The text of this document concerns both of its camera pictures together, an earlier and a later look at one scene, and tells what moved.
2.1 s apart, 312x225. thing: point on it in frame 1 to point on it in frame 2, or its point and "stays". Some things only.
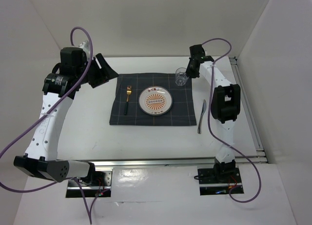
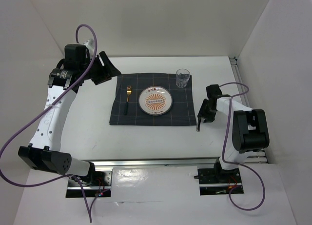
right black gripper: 188,71 to 202,113
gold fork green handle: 128,91 stays
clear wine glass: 181,76 stays
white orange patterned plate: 155,100 stays
